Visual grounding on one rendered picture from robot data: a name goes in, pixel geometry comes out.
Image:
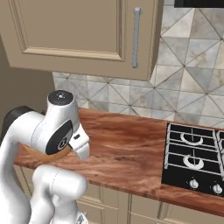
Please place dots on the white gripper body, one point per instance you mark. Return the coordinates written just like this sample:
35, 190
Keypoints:
84, 150

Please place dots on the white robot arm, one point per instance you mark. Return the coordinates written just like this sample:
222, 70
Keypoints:
17, 137

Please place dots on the brown wooden bowl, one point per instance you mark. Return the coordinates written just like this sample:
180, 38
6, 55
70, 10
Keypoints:
39, 156

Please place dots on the beige base cupboard front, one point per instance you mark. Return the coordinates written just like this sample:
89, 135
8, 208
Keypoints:
24, 179
108, 204
175, 214

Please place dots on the black gas hob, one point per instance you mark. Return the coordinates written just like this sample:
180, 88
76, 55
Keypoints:
192, 157

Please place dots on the silver hob knob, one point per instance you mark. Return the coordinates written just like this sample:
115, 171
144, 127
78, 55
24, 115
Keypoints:
194, 183
217, 188

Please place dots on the black extractor hood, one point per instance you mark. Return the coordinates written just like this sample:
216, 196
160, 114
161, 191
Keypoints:
199, 3

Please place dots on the beige wall cupboard door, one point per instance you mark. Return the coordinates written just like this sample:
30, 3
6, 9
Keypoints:
73, 26

